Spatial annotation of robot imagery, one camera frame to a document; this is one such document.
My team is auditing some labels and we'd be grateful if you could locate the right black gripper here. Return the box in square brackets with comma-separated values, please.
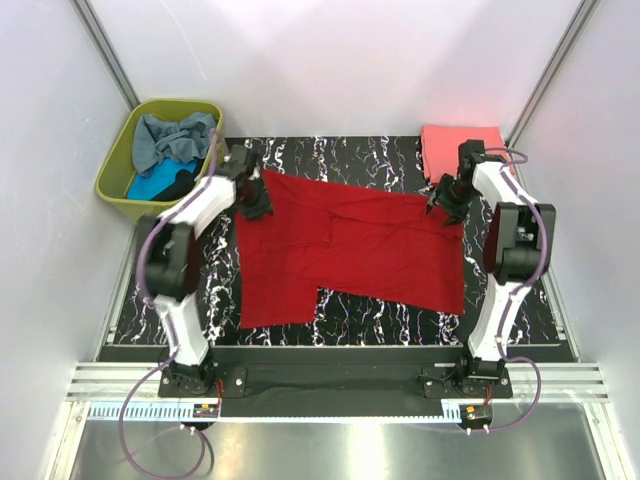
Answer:
[425, 173, 477, 228]

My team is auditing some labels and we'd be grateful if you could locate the red t shirt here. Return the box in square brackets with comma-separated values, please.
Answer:
[236, 171, 465, 328]

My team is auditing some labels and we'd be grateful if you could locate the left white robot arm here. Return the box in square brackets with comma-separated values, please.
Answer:
[136, 145, 273, 396]

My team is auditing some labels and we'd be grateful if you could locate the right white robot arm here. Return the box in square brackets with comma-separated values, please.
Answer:
[426, 139, 556, 397]

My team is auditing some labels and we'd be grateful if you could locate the folded coral t shirt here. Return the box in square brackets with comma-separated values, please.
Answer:
[420, 125, 504, 185]

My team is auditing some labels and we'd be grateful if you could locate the black t shirt in bin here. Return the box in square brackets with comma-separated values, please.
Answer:
[152, 169, 195, 202]

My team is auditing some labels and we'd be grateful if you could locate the blue t shirt in bin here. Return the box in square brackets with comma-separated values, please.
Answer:
[127, 158, 190, 201]

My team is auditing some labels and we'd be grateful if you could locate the grey t shirt in bin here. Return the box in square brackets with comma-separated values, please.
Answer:
[132, 112, 217, 176]

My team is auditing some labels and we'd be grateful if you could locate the olive green plastic bin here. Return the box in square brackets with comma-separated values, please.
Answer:
[95, 98, 226, 224]

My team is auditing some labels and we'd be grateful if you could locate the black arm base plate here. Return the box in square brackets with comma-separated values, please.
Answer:
[158, 346, 513, 421]

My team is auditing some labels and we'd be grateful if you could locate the slotted white cable duct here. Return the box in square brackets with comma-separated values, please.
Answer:
[88, 401, 221, 422]

